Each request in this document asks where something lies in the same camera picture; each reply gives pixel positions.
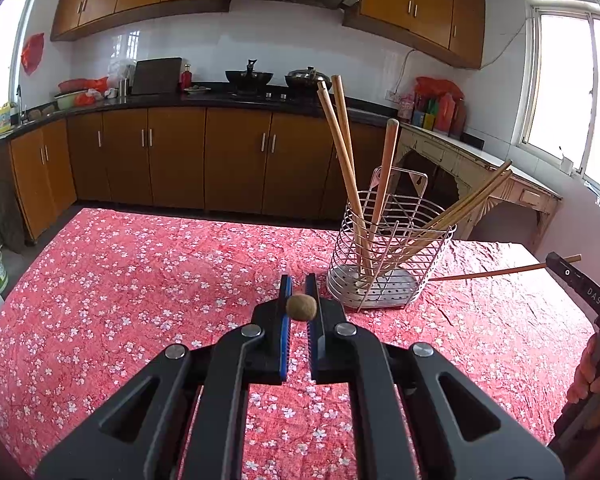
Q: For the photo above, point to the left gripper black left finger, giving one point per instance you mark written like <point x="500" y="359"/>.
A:
<point x="183" y="402"/>

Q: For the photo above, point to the black wok with handle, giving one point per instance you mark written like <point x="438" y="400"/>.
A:
<point x="249" y="80"/>

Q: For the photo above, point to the small red bottle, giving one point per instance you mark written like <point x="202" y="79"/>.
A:
<point x="186" y="78"/>

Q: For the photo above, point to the brown lower kitchen cabinets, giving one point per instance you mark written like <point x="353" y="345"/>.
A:
<point x="271" y="159"/>

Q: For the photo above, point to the red bottles and bags group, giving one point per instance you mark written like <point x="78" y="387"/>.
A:
<point x="436" y="105"/>

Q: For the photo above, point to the black lidded pot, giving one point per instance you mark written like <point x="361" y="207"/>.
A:
<point x="306" y="82"/>

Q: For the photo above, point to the cream wooden side table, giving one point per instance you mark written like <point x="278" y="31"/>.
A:
<point x="519" y="211"/>

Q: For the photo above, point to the wooden chopstick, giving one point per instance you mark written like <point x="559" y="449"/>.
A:
<point x="332" y="120"/>
<point x="301" y="307"/>
<point x="493" y="274"/>
<point x="455" y="219"/>
<point x="450" y="214"/>
<point x="391" y="136"/>
<point x="354" y="200"/>

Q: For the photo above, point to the red basin on counter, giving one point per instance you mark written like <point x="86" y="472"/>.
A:
<point x="80" y="92"/>

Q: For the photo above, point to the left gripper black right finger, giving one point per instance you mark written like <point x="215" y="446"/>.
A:
<point x="414" y="414"/>

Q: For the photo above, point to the dark cutting board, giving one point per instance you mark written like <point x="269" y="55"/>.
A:
<point x="157" y="77"/>

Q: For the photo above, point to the red plastic bag on wall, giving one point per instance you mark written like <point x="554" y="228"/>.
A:
<point x="32" y="53"/>

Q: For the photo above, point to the person's right hand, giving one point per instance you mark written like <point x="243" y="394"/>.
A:
<point x="585" y="382"/>

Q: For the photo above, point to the metal wire utensil holder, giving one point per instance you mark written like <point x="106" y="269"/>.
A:
<point x="384" y="259"/>

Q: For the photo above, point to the yellow detergent bottle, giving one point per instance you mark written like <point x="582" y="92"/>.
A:
<point x="6" y="118"/>

